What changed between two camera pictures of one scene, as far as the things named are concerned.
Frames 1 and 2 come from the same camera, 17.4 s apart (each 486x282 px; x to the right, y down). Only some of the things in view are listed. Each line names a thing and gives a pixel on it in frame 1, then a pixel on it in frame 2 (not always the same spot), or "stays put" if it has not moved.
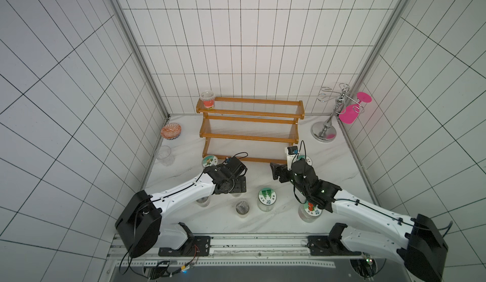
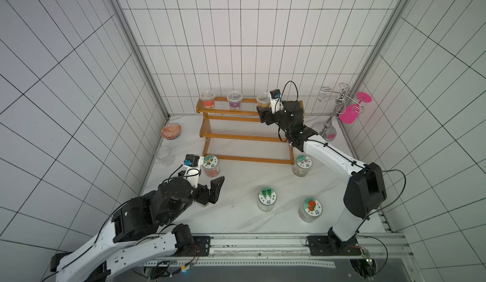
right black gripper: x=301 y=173 → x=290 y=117
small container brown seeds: x=242 y=207 → x=263 y=100
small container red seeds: x=208 y=97 stays put
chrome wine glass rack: x=325 y=131 stays put
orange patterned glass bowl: x=171 y=131 stays put
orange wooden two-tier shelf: x=259 y=130 stays put
